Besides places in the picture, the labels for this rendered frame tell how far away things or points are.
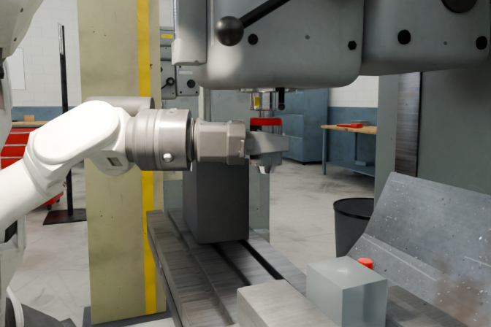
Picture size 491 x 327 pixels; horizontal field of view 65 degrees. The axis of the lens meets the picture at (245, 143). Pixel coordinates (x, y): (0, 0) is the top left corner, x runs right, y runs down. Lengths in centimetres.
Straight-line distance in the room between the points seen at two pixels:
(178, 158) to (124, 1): 183
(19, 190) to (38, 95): 905
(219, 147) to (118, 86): 175
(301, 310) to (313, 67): 27
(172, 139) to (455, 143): 51
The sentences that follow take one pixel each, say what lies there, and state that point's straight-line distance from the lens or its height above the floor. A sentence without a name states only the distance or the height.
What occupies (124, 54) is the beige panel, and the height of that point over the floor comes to 155.
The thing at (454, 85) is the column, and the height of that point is 132.
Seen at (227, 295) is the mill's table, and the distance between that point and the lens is 66.
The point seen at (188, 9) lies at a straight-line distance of 51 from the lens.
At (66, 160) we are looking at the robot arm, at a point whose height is 122.
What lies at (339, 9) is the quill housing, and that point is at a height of 140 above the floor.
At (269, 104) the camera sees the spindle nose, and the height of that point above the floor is 129.
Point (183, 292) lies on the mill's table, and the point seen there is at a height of 98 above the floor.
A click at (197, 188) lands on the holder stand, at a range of 83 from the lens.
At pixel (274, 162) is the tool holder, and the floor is 121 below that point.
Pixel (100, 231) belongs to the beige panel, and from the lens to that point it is 234.
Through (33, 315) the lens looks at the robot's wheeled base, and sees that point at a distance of 160.
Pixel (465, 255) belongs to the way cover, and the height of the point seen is 105.
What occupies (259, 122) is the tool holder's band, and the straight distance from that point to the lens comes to 53.
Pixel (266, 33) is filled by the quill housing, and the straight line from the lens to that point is 45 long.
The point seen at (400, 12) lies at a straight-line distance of 52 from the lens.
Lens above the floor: 129
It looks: 6 degrees down
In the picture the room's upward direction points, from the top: straight up
